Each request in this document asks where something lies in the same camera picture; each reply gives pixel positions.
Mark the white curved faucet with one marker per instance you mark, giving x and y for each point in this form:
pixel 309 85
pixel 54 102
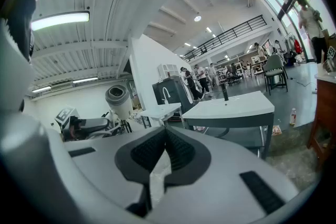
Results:
pixel 166 93

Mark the pink slipper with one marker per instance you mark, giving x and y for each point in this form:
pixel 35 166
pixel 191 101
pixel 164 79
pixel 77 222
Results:
pixel 200 128

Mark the long ceiling lamp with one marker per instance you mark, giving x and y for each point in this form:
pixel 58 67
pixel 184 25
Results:
pixel 41 89
pixel 60 21
pixel 85 80

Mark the small plastic drink bottle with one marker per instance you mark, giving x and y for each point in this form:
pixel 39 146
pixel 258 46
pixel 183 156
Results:
pixel 293 116

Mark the white wall shelf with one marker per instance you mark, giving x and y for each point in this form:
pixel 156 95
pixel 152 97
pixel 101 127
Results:
pixel 168 70

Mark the black balcony railing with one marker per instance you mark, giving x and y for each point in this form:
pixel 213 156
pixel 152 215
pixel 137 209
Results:
pixel 225 34

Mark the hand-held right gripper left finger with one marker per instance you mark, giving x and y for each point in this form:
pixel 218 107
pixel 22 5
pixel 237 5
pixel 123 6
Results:
pixel 99 178

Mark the brown wooden stand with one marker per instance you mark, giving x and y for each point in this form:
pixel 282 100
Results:
pixel 326 102

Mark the black faucet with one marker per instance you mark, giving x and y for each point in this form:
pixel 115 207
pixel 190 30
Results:
pixel 225 91

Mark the round ceiling spotlight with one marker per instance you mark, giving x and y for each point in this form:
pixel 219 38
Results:
pixel 197 18

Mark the grey-green chair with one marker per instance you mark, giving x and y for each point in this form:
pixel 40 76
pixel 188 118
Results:
pixel 274 63

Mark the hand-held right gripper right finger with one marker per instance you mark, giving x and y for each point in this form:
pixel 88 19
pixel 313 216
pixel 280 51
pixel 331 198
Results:
pixel 223 191

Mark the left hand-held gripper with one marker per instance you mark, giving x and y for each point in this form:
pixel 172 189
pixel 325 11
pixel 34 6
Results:
pixel 65 115

